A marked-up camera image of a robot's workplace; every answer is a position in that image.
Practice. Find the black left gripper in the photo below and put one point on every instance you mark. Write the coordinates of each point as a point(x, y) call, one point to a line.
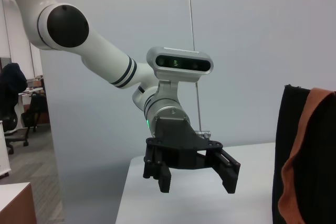
point(178, 140)

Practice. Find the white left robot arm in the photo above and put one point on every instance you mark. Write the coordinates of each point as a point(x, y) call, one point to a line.
point(105, 56)

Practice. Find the black office chair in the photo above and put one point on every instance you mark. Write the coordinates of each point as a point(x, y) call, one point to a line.
point(11, 129)
point(35, 111)

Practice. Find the wooden side table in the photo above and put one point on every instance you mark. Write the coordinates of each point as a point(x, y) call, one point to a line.
point(15, 205)

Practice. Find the white cabinet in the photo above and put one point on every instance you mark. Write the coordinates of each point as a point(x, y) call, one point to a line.
point(4, 155)

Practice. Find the black jacket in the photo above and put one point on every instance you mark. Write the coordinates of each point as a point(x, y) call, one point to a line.
point(11, 87)

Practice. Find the white window blind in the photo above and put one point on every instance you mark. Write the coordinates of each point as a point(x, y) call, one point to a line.
point(15, 48)

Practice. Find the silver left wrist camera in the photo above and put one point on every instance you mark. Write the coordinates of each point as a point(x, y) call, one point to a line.
point(183, 62)

